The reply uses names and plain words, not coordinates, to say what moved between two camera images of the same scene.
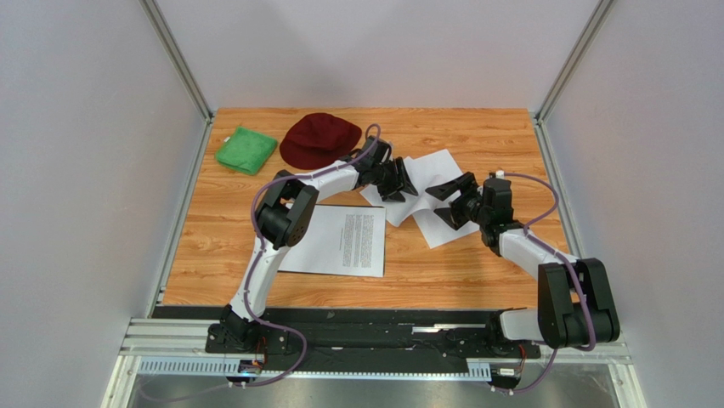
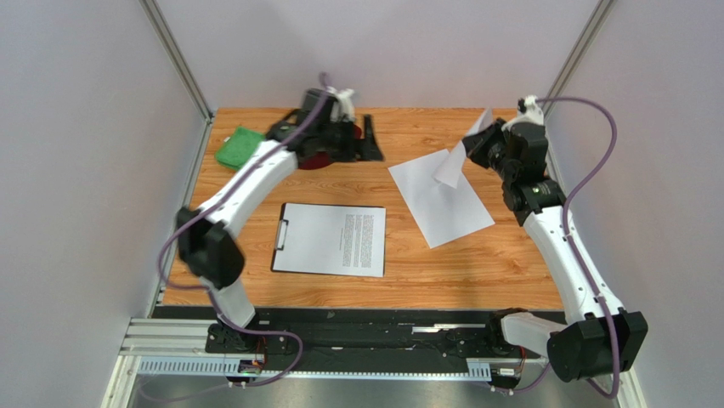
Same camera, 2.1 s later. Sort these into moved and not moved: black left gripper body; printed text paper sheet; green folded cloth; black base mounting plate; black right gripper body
Moved: black left gripper body; black right gripper body
Not moved: printed text paper sheet; black base mounting plate; green folded cloth
